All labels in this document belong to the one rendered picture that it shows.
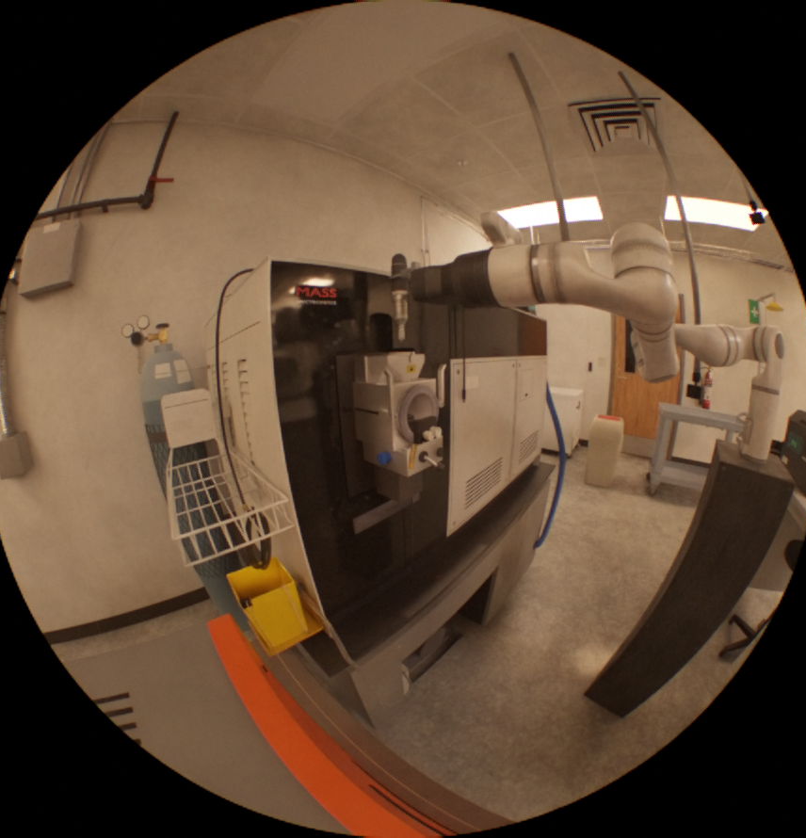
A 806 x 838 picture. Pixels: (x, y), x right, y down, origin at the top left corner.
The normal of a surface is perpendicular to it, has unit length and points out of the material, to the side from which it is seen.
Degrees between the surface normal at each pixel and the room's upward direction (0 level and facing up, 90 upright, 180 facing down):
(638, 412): 90
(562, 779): 0
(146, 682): 0
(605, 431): 84
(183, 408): 90
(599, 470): 93
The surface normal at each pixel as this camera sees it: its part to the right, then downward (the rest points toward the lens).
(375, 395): -0.69, 0.19
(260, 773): -0.04, -0.97
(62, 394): 0.72, 0.15
